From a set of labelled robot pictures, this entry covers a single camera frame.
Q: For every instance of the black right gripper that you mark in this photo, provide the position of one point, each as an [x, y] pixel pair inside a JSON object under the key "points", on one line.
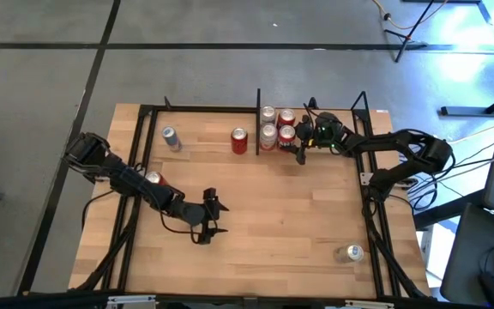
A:
{"points": [[326, 133]]}

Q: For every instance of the red Fanta soda can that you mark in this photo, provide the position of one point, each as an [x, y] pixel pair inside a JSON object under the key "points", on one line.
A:
{"points": [[287, 135]]}

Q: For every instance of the white pink raspberry seltzer can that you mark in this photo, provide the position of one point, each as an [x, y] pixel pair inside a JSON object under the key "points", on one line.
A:
{"points": [[268, 137]]}

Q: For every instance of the pale silver beverage can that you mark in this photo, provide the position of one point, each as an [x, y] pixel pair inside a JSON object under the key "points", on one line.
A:
{"points": [[267, 113]]}

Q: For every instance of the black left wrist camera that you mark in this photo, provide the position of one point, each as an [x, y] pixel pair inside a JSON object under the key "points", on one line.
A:
{"points": [[210, 194]]}

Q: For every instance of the silver corner bracket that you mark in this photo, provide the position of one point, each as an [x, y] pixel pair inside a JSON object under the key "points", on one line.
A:
{"points": [[365, 178]]}

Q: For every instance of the red beverage can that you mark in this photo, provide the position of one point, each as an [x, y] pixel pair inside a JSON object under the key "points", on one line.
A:
{"points": [[287, 116]]}

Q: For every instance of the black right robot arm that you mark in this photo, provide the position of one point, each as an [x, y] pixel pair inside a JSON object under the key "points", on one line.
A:
{"points": [[427, 150]]}

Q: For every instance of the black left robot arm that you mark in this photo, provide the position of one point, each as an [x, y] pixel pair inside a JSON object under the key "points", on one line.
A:
{"points": [[131, 180]]}

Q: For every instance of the black rectangular shelf end frame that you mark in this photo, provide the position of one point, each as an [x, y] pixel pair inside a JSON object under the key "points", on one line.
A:
{"points": [[258, 129]]}

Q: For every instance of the black aluminium table frame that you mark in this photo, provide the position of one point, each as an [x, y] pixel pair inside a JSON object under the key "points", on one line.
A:
{"points": [[204, 109]]}

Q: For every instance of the blue silver energy drink can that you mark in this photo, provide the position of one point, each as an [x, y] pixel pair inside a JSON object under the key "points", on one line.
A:
{"points": [[350, 254], [172, 141]]}

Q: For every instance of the black desk leg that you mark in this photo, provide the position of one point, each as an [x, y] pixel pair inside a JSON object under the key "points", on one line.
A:
{"points": [[444, 212]]}

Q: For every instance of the black tripod stand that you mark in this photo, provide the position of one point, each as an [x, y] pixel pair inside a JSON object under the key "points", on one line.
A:
{"points": [[407, 38]]}

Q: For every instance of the silver aluminium bar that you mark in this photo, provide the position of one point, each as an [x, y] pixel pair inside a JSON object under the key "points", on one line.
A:
{"points": [[131, 301], [369, 304]]}

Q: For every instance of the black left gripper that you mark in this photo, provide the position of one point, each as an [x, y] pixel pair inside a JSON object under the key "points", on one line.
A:
{"points": [[209, 219]]}

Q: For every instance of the black floor stand base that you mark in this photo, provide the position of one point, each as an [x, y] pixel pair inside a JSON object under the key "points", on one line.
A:
{"points": [[465, 111]]}

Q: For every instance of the red black-script cola can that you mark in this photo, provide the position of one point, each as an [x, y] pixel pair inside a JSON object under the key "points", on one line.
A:
{"points": [[154, 177], [239, 143]]}

